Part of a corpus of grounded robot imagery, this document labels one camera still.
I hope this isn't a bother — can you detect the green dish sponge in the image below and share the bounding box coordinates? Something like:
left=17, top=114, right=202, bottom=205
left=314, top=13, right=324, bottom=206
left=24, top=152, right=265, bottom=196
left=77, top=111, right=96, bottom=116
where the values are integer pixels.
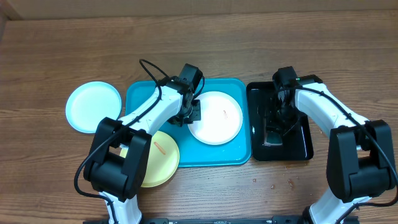
left=264, top=131, right=282, bottom=146

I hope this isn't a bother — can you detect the white round plate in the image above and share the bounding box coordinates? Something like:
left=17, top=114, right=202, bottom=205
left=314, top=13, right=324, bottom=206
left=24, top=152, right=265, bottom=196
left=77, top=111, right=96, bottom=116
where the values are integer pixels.
left=188, top=91, right=243, bottom=146

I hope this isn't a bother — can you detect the light blue round plate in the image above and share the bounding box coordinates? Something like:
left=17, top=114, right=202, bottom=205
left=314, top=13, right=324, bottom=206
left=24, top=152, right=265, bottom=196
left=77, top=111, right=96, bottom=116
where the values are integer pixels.
left=65, top=82, right=122, bottom=134

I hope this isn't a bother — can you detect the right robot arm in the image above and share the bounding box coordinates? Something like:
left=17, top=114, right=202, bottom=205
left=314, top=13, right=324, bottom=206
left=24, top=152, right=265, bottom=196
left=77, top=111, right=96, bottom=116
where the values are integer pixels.
left=266, top=74, right=397, bottom=223

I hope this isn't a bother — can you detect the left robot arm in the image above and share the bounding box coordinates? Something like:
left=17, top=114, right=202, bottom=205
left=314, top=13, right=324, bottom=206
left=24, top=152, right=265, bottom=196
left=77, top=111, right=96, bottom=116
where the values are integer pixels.
left=76, top=77, right=200, bottom=223

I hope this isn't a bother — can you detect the black rectangular water tray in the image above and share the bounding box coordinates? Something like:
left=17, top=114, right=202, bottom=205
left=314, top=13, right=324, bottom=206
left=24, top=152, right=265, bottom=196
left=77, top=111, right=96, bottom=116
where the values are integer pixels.
left=246, top=82, right=313, bottom=161

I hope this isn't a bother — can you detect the teal plastic serving tray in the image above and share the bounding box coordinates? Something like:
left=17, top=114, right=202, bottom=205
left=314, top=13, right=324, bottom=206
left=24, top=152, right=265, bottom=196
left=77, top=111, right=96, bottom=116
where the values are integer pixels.
left=134, top=78, right=251, bottom=167

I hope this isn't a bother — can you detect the yellow round plate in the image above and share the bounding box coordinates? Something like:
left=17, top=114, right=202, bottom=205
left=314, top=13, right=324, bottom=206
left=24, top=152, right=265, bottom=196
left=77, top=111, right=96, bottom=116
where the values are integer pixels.
left=119, top=130, right=181, bottom=189

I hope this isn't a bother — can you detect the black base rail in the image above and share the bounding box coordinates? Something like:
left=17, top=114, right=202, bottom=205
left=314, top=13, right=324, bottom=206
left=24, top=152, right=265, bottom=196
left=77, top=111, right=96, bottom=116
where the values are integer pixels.
left=83, top=214, right=360, bottom=224

